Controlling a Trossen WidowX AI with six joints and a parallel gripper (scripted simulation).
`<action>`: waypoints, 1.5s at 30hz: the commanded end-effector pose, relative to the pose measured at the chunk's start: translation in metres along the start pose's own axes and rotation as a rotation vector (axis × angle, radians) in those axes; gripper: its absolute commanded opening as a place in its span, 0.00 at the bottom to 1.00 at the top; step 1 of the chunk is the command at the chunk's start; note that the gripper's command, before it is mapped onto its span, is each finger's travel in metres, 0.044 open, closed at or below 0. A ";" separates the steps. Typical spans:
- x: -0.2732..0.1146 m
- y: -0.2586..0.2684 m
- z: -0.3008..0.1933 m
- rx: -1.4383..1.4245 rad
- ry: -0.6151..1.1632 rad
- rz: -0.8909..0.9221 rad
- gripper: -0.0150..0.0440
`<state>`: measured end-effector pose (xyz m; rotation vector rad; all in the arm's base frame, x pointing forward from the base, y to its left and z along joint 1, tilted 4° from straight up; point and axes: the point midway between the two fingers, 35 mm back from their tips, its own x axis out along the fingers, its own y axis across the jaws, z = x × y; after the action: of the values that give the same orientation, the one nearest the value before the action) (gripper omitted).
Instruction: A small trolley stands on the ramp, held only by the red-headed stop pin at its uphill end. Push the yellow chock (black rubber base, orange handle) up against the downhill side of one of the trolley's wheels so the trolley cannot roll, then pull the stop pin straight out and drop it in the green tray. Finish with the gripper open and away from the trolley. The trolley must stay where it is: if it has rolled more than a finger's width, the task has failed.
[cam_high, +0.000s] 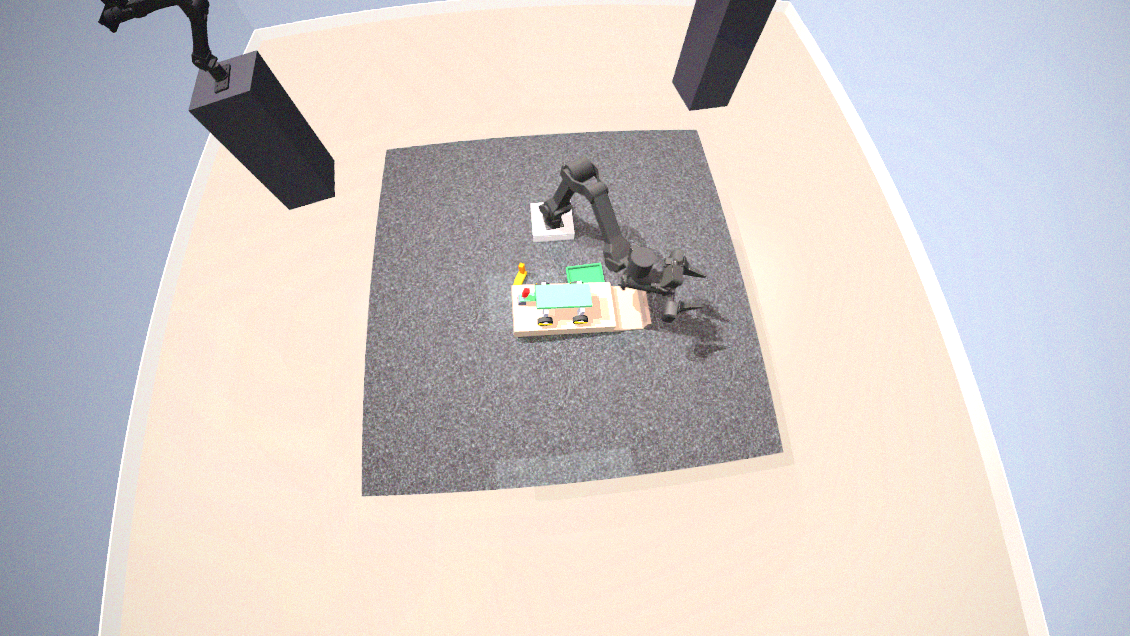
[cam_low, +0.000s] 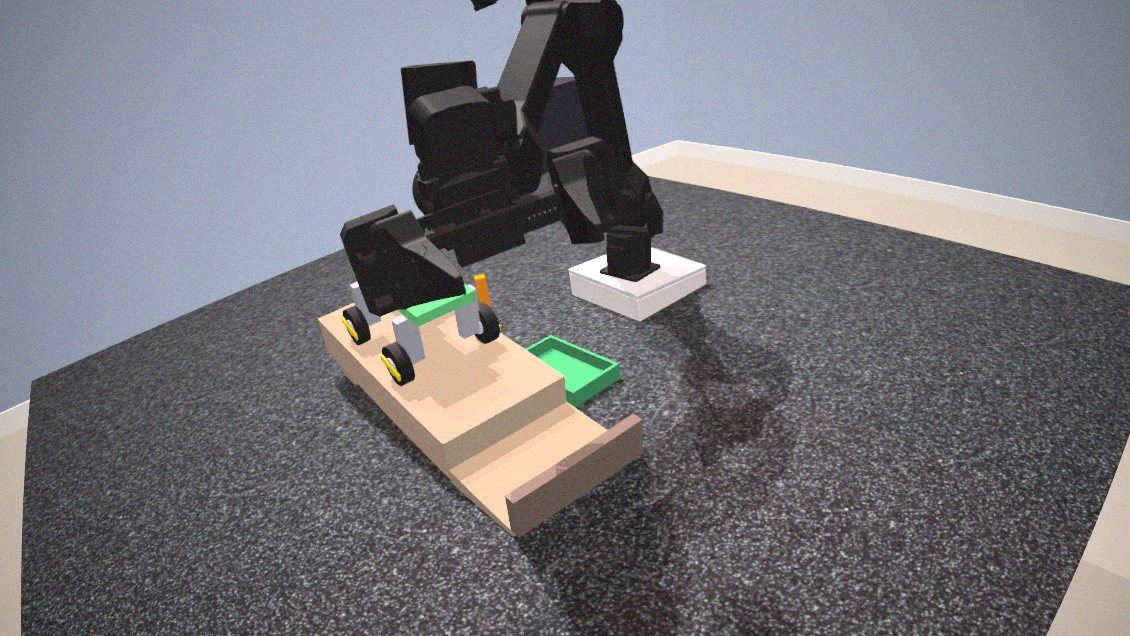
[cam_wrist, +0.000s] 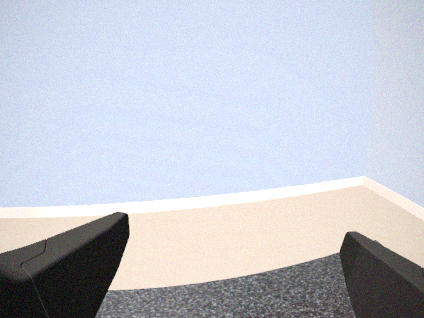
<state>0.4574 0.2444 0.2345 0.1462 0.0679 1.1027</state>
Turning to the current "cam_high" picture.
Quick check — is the green tray floor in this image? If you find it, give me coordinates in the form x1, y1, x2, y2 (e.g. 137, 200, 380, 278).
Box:
568, 265, 602, 284

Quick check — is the tan wooden ramp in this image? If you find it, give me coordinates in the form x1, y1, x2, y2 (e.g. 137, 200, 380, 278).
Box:
511, 282, 651, 337

